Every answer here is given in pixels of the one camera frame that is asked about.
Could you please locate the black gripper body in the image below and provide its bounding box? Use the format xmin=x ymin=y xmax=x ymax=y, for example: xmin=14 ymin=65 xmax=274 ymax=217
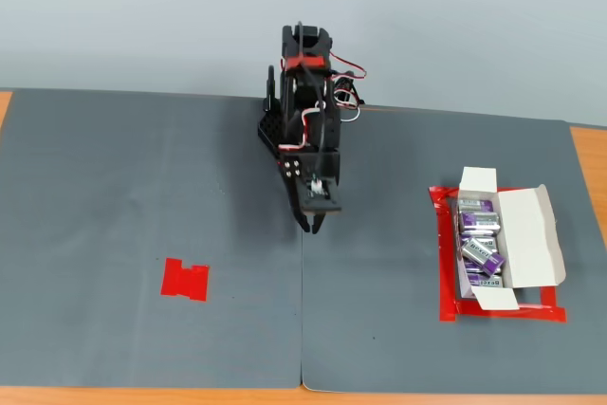
xmin=299 ymin=150 xmax=343 ymax=185

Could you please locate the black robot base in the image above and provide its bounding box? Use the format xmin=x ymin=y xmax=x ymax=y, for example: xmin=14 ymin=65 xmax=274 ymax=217
xmin=255 ymin=100 xmax=290 ymax=159

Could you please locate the white cardboard box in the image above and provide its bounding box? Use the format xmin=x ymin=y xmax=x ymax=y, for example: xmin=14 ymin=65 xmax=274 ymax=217
xmin=454 ymin=166 xmax=568 ymax=313

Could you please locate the grey mat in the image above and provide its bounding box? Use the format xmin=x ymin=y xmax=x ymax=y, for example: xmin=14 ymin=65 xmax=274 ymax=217
xmin=300 ymin=103 xmax=607 ymax=395
xmin=0 ymin=88 xmax=304 ymax=390

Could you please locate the black table clamp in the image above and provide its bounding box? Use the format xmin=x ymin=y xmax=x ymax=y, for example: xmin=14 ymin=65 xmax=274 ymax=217
xmin=264 ymin=64 xmax=278 ymax=113

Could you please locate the red tape band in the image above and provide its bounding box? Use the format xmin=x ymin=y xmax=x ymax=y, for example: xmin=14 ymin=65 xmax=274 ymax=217
xmin=281 ymin=55 xmax=329 ymax=70

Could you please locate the red tape patch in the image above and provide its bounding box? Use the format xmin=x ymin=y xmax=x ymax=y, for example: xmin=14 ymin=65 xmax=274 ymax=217
xmin=159 ymin=257 xmax=212 ymax=304

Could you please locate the red white servo wire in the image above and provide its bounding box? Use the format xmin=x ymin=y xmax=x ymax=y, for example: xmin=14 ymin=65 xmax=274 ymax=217
xmin=328 ymin=50 xmax=369 ymax=124
xmin=278 ymin=104 xmax=324 ymax=153

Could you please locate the black power cable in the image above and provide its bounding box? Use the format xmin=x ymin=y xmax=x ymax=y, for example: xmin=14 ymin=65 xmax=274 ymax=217
xmin=331 ymin=69 xmax=367 ymax=107

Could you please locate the red tape frame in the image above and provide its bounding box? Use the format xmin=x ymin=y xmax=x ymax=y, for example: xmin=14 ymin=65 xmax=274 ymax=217
xmin=428 ymin=183 xmax=568 ymax=325

